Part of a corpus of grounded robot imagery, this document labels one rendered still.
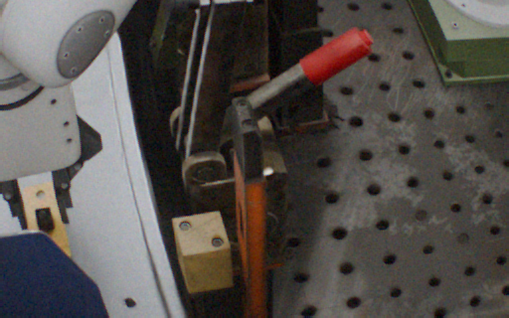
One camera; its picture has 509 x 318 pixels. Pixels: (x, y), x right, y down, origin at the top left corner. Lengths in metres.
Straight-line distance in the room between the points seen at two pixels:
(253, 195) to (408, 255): 0.54
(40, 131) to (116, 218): 0.15
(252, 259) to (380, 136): 0.59
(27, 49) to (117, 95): 0.36
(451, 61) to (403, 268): 0.30
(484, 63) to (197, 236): 0.69
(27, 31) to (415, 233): 0.73
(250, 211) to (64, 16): 0.21
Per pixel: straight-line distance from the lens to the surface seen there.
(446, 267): 1.23
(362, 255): 1.24
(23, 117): 0.77
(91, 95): 0.99
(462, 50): 1.38
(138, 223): 0.89
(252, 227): 0.75
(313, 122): 1.33
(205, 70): 0.78
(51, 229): 0.89
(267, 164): 0.86
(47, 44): 0.61
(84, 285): 0.51
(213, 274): 0.82
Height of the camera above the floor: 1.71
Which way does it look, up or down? 50 degrees down
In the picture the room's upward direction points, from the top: 1 degrees counter-clockwise
